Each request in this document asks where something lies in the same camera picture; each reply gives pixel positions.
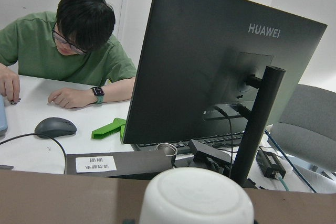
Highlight white plastic cup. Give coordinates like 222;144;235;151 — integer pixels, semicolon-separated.
139;167;255;223

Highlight black computer monitor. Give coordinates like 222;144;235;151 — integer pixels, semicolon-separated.
122;0;327;184

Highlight green plastic part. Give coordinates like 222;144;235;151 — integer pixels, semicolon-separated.
91;118;127;142

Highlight black labelled box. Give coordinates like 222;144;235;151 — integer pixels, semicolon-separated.
66;151;173;180

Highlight black keyboard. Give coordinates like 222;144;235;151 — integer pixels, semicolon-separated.
132;131;246;154

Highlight person in green shirt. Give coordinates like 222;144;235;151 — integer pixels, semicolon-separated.
1;0;137;109

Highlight grey computer mouse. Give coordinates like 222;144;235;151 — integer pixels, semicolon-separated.
34;117;77;138

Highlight grey office chair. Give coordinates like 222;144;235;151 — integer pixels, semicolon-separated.
270;84;335;171

